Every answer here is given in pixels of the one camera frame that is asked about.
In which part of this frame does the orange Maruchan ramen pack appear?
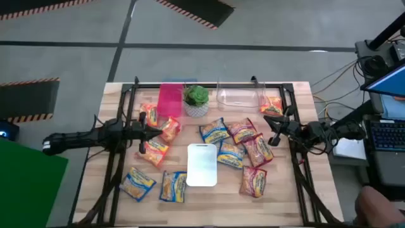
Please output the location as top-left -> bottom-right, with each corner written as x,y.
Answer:
139,103 -> 159,128
259,96 -> 284,117
135,139 -> 170,168
159,116 -> 183,144

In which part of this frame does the coiled black cable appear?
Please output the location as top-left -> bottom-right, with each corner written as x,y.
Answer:
360,55 -> 390,79

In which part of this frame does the white paper sheet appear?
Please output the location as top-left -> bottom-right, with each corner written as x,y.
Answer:
331,136 -> 368,161

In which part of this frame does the blue Maruchan ramen pack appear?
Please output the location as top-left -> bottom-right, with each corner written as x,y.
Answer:
159,170 -> 188,203
216,141 -> 247,170
199,117 -> 231,145
119,167 -> 158,203

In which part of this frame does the black camera stand pole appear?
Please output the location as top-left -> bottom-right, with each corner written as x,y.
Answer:
366,11 -> 405,51

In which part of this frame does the black backlit keyboard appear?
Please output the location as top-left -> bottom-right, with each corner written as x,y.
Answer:
369,120 -> 405,152

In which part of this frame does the person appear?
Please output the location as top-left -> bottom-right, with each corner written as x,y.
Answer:
354,186 -> 405,228

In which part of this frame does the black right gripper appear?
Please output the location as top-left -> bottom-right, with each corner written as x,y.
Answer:
263,106 -> 305,147

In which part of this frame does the green succulent in white pot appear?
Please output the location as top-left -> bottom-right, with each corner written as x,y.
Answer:
182,84 -> 210,118

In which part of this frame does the red Maruchan ramen pack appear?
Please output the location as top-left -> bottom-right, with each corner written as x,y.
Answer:
242,132 -> 275,168
239,165 -> 268,199
227,117 -> 258,145

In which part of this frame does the green floor mat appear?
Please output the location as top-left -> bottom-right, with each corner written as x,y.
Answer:
0,137 -> 70,228

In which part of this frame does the dark grey side desk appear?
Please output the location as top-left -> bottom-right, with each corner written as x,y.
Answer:
363,113 -> 405,187

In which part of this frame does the monitor with blue screen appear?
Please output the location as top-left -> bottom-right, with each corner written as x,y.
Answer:
360,63 -> 405,98

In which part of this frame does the grey equipment box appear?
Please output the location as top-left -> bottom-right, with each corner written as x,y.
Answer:
354,39 -> 405,64

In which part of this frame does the black hazard-striped floor mat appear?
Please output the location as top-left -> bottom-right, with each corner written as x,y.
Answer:
0,77 -> 61,124
0,0 -> 96,22
154,0 -> 235,31

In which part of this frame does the white plastic bin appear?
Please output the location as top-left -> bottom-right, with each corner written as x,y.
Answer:
185,142 -> 218,187

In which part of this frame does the black device with blue light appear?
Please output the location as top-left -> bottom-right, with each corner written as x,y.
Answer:
0,119 -> 20,143

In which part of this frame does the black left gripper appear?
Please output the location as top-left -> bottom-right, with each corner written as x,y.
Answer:
125,110 -> 163,155

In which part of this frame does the clear plastic bin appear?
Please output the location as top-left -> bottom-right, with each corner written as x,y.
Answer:
216,81 -> 266,113

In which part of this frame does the black slanted support bar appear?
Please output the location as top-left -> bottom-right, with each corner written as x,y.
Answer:
328,100 -> 376,129

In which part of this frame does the pink plastic bin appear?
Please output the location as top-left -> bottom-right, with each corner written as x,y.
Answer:
157,82 -> 185,118

